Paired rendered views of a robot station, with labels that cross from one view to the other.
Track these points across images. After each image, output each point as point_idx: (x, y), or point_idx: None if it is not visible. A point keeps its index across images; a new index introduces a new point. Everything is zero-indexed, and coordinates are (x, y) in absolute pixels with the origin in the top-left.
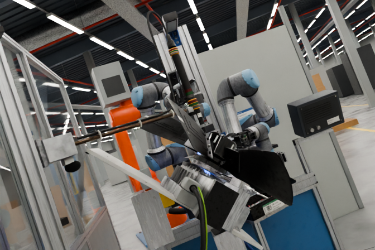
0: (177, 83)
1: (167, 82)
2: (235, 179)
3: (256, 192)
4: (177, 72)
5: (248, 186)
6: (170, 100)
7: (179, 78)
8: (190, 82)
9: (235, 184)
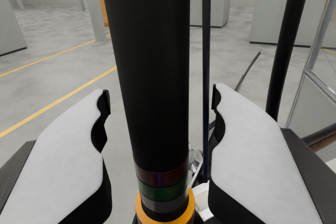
0: (226, 86)
1: (293, 40)
2: (195, 155)
3: (189, 141)
4: None
5: (190, 148)
6: (254, 58)
7: (189, 56)
8: (105, 130)
9: (198, 154)
